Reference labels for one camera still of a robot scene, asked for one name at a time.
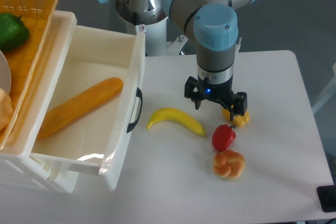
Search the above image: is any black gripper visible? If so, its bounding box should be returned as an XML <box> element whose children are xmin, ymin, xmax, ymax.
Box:
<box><xmin>184</xmin><ymin>76</ymin><xmax>247</xmax><ymax>122</ymax></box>

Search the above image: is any white top drawer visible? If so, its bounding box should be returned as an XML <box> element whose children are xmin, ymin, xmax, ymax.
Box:
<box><xmin>31</xmin><ymin>26</ymin><xmax>145</xmax><ymax>193</ymax></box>

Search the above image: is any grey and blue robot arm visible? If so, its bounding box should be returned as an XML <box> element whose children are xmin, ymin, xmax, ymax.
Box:
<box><xmin>97</xmin><ymin>0</ymin><xmax>256</xmax><ymax>118</ymax></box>

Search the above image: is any white drawer cabinet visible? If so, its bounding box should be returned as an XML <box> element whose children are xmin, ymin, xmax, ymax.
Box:
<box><xmin>1</xmin><ymin>10</ymin><xmax>78</xmax><ymax>193</ymax></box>

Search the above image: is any yellow bell pepper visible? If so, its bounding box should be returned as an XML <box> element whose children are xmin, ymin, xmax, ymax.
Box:
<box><xmin>222</xmin><ymin>109</ymin><xmax>250</xmax><ymax>127</ymax></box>

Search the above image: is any red bell pepper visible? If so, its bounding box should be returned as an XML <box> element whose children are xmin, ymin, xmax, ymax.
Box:
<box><xmin>212</xmin><ymin>124</ymin><xmax>236</xmax><ymax>152</ymax></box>

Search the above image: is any yellow banana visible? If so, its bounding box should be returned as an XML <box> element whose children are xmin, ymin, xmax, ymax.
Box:
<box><xmin>146</xmin><ymin>108</ymin><xmax>206</xmax><ymax>137</ymax></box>

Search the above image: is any knotted bread roll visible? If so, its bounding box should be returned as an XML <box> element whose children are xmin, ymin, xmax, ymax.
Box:
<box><xmin>212</xmin><ymin>150</ymin><xmax>246</xmax><ymax>180</ymax></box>

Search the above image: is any black device at table edge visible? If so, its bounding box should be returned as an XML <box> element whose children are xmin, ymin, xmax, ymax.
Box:
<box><xmin>317</xmin><ymin>185</ymin><xmax>335</xmax><ymax>212</ymax></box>

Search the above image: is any orange baguette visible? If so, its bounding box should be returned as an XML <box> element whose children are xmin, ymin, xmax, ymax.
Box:
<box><xmin>37</xmin><ymin>77</ymin><xmax>123</xmax><ymax>140</ymax></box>

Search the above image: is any orange woven basket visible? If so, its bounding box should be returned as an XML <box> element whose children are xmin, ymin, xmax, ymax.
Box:
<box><xmin>1</xmin><ymin>0</ymin><xmax>58</xmax><ymax>148</ymax></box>

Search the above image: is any pale bread roll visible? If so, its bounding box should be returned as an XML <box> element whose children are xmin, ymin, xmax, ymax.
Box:
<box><xmin>0</xmin><ymin>89</ymin><xmax>13</xmax><ymax>130</ymax></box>

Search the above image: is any white plate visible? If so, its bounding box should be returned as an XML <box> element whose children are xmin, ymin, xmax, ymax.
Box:
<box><xmin>0</xmin><ymin>52</ymin><xmax>12</xmax><ymax>94</ymax></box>

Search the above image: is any green bell pepper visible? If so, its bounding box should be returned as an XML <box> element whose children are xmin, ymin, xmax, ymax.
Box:
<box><xmin>1</xmin><ymin>12</ymin><xmax>30</xmax><ymax>52</ymax></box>

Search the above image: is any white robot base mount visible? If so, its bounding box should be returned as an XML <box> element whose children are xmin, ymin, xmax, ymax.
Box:
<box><xmin>124</xmin><ymin>18</ymin><xmax>188</xmax><ymax>57</ymax></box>

